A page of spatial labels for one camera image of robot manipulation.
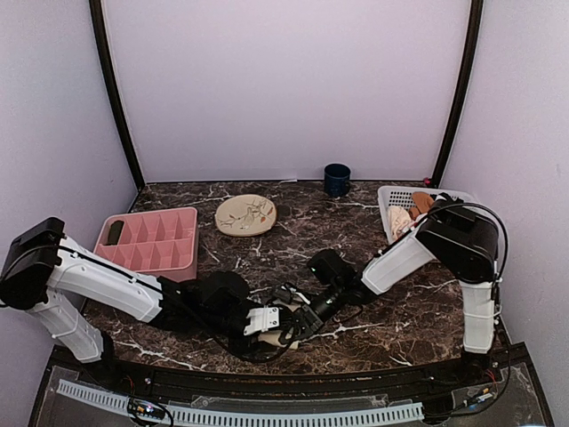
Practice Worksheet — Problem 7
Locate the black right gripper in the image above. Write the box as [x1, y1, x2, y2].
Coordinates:
[279, 281, 347, 344]

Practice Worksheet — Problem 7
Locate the cream underwear with navy trim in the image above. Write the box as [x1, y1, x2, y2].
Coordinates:
[258, 301, 301, 348]

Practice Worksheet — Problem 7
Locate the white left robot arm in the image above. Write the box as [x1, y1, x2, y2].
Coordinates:
[1, 217, 297, 388]

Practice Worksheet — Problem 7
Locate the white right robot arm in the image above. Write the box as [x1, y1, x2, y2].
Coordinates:
[293, 193, 509, 386]

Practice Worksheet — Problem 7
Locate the bird pattern ceramic plate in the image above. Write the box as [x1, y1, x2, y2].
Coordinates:
[214, 194, 277, 238]

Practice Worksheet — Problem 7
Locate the pink divided organizer box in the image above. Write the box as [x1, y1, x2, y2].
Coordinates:
[94, 207, 198, 282]

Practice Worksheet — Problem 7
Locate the beige garment in basket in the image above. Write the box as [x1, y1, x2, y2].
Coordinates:
[388, 205, 414, 240]

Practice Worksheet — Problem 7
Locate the dark blue mug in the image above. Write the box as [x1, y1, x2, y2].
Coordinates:
[324, 164, 351, 197]

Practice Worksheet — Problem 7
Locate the white plastic laundry basket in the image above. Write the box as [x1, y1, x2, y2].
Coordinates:
[377, 185, 477, 244]

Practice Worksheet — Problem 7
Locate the brown garment in basket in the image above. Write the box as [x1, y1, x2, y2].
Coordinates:
[408, 191, 435, 220]

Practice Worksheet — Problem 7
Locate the black rolled item in organizer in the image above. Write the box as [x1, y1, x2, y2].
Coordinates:
[105, 220, 124, 246]

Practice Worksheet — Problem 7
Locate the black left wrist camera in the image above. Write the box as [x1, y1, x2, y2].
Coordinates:
[199, 271, 250, 311]

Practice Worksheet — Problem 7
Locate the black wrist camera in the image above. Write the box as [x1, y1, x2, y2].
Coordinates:
[199, 271, 250, 311]
[308, 249, 356, 287]

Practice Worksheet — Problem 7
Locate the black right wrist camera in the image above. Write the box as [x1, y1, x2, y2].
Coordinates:
[308, 249, 356, 287]

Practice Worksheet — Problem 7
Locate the grey slotted cable duct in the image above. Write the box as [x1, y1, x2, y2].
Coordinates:
[56, 380, 425, 426]

